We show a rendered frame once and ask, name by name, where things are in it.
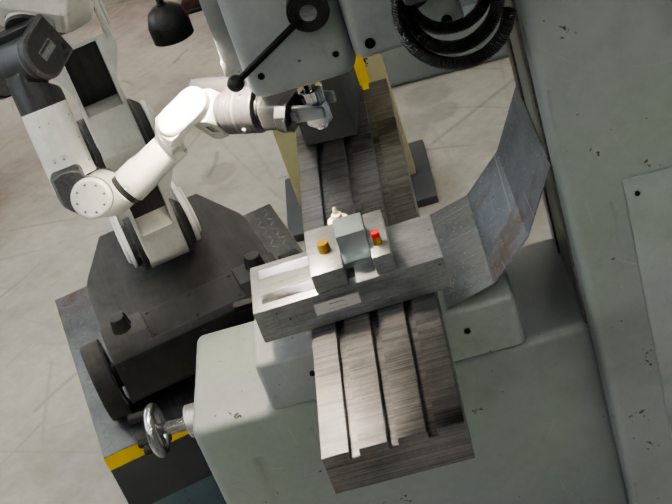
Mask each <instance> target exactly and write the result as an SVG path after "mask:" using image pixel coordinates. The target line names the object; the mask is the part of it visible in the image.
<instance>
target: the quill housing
mask: <svg viewBox="0 0 672 504"><path fill-rule="evenodd" d="M217 2H218V5H219V7H220V10H221V13H222V16H223V18H224V21H225V24H226V26H227V29H228V32H229V35H230V37H231V40H232V43H233V45H234V48H235V51H236V53H237V56H238V59H239V62H240V64H241V67H242V70H244V69H245V68H246V67H247V66H248V65H249V64H250V63H251V62H252V61H253V60H254V59H255V58H257V57H258V56H259V55H260V54H261V53H262V52H263V51H264V50H265V49H266V48H267V47H268V46H269V45H270V44H271V43H272V42H273V41H274V40H275V39H276V38H277V37H278V36H279V35H280V34H281V33H282V32H283V31H284V30H285V29H286V28H287V27H288V26H289V25H290V23H289V21H288V19H287V15H286V2H287V0H217ZM328 2H329V7H330V15H329V19H328V21H327V22H326V24H325V25H324V26H323V27H322V28H320V29H319V30H317V31H313V32H302V31H299V30H297V29H295V30H294V31H293V32H292V33H291V34H290V35H289V36H288V37H287V38H286V39H285V40H284V41H283V42H282V43H281V44H280V45H279V46H278V47H277V48H276V49H275V50H274V51H273V52H272V53H271V54H270V55H269V56H268V57H267V58H266V59H265V60H264V61H263V62H262V63H261V64H260V65H259V66H258V67H257V68H256V69H255V70H254V71H253V72H252V73H251V74H250V75H249V76H248V77H247V78H246V81H247V83H248V86H249V88H250V90H251V91H252V92H253V93H254V94H255V95H257V96H260V97H268V96H272V95H275V94H278V93H282V92H285V91H289V90H292V89H295V88H299V87H302V86H305V85H309V84H312V83H315V82H319V81H322V80H326V79H329V78H332V77H336V76H339V75H342V74H345V73H347V72H349V71H350V70H351V69H352V68H353V67H354V65H355V61H356V54H355V51H354V49H353V47H352V43H351V40H350V37H349V34H348V31H347V27H346V24H345V21H344V18H343V15H342V11H341V8H340V5H339V2H338V0H328Z"/></svg>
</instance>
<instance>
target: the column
mask: <svg viewBox="0 0 672 504"><path fill-rule="evenodd" d="M504 4H505V5H504V7H512V8H514V9H516V14H515V19H514V20H515V21H514V25H513V29H512V30H511V31H512V32H511V33H510V36H509V38H508V40H507V41H506V46H507V50H508V54H509V58H510V62H511V67H512V71H513V75H514V79H515V84H516V86H517V89H518V91H519V94H520V96H521V98H522V101H524V103H525V105H526V108H527V110H528V113H529V115H530V117H531V120H532V122H533V124H534V127H535V129H536V131H537V134H538V136H539V138H540V141H541V145H542V148H543V150H544V152H545V155H546V157H547V159H548V162H549V163H550V164H551V167H550V171H549V174H548V177H547V180H546V183H545V187H544V190H543V193H542V198H543V202H544V206H545V210H546V215H547V219H548V223H549V227H550V232H551V236H552V238H553V241H554V243H555V246H556V248H557V251H558V253H561V256H562V258H563V261H564V264H565V266H566V269H567V271H568V274H569V276H570V279H571V281H572V284H573V287H574V289H575V292H576V296H577V301H578V305H579V307H580V310H581V312H582V315H583V318H584V320H585V323H586V324H588V326H589V329H590V333H591V338H592V342H593V347H594V351H595V355H596V360H597V364H598V369H599V373H600V377H601V382H602V386H603V391H604V395H605V399H606V404H607V408H608V413H609V417H610V421H611V426H612V430H613V435H614V439H615V443H616V448H617V452H618V457H619V461H620V465H621V470H622V474H623V478H624V483H625V487H626V492H627V496H628V500H629V504H672V0H505V3H504Z"/></svg>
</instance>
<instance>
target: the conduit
mask: <svg viewBox="0 0 672 504"><path fill-rule="evenodd" d="M504 3H505V0H477V2H476V4H475V6H474V7H473V9H471V11H470V12H468V13H467V15H465V16H463V17H461V18H459V19H457V20H456V19H455V21H454V20H453V21H451V22H450V21H449V22H448V21H447V22H438V21H434V20H432V19H430V18H428V17H426V16H425V15H423V14H422V13H421V12H420V11H419V9H418V8H417V6H416V5H415V4H414V5H406V4H405V3H404V2H403V0H391V6H392V7H391V9H392V10H391V11H392V13H391V14H392V17H393V18H392V20H393V21H392V22H393V25H394V28H395V30H396V31H395V32H396V33H397V35H398V37H399V39H400V41H401V43H402V44H403V46H404V47H405V48H406V49H407V51H408V52H409V53H410V54H412V55H413V56H414V57H415V58H417V59H418V60H419V61H421V62H423V63H426V65H427V64H428V65H429V66H430V65H431V67H432V66H433V67H436V68H439V69H440V68H441V69H445V70H446V69H447V70H449V69H450V70H460V69H462V70H463V69H466V68H469V67H470V68H471V67H474V66H477V65H480V63H481V64H482V63H483V62H485V61H487V60H488V59H490V58H492V56H494V54H496V53H497V52H499V50H501V48H502V47H503V45H504V43H506V41H507V40H508V38H509V36H510V33H511V32H512V31H511V30H512V29H513V25H514V21H515V20H514V19H515V14H516V9H514V8H512V7H504V5H505V4H504ZM489 5H490V6H489ZM488 7H490V8H489V10H488ZM487 10H488V11H489V12H488V14H487V16H486V18H485V19H484V20H483V22H482V24H480V26H479V27H477V29H476V30H475V31H474V32H472V33H470V35H468V36H466V37H464V38H462V39H461V38H460V39H458V40H457V39H456V41H455V40H454V41H453V40H452V41H451V40H450V41H448V40H447V41H446V40H445V41H444V40H443V41H442V39H441V40H440V39H439V40H438V39H436V38H433V37H431V36H429V34H427V33H426V32H429V33H431V34H434V35H435V34H436V35H438V34H439V35H441V34H442V35H449V34H451V35H452V34H455V33H458V32H459V33H460V32H461V31H462V32H463V30H466V29H468V28H471V26H473V24H475V23H478V21H480V19H481V18H482V17H483V16H484V14H485V12H487ZM500 18H501V20H500ZM499 20H500V24H499V27H498V30H497V32H496V33H495V34H494V36H493V38H492V39H491V40H490V41H489V42H488V43H487V45H486V44H485V46H484V47H482V48H481V49H480V50H478V51H476V52H473V53H471V54H470V53H469V55H468V54H467V55H465V56H460V57H459V56H458V57H457V56H455V57H454V56H453V57H452V56H451V57H450V56H448V57H447V56H446V57H445V54H446V55H448V54H449V55H450V54H452V55H453V54H455V55H456V54H459V53H462V52H465V51H466V52H467V51H468V50H470V49H473V48H475V47H476V46H478V44H481V43H483V41H485V39H487V37H489V35H491V33H492V32H493V30H495V28H496V25H498V24H497V23H499ZM424 31H426V32H424ZM434 52H435V53H434ZM436 53H438V54H436ZM439 54H443V55H444V56H443V55H439Z"/></svg>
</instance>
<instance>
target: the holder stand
mask: <svg viewBox="0 0 672 504"><path fill-rule="evenodd" d="M319 82H321V83H322V86H323V89H324V90H333V91H335V95H336V98H337V101H336V102H334V103H329V107H330V110H331V113H332V116H333V118H332V120H331V121H330V122H329V123H328V126H327V127H326V128H324V129H320V130H318V129H316V128H315V127H310V126H308V124H307V121H306V122H301V123H300V125H299V127H300V130H301V132H302V135H303V138H304V141H305V144H306V145H307V146H309V145H313V144H317V143H322V142H326V141H330V140H335V139H339V138H343V137H348V136H352V135H356V134H357V129H358V116H359V103H360V89H361V88H360V85H359V81H358V78H357V75H356V72H355V69H354V67H353V68H352V69H351V70H350V71H349V72H347V73H345V74H342V75H339V76H336V77H332V78H329V79H326V80H322V81H319Z"/></svg>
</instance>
